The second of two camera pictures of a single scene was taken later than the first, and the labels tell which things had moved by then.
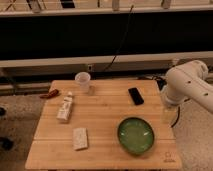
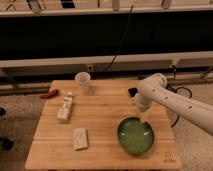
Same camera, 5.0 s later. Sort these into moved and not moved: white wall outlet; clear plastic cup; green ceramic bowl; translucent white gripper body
Moved: translucent white gripper body
Not moved: clear plastic cup; green ceramic bowl; white wall outlet
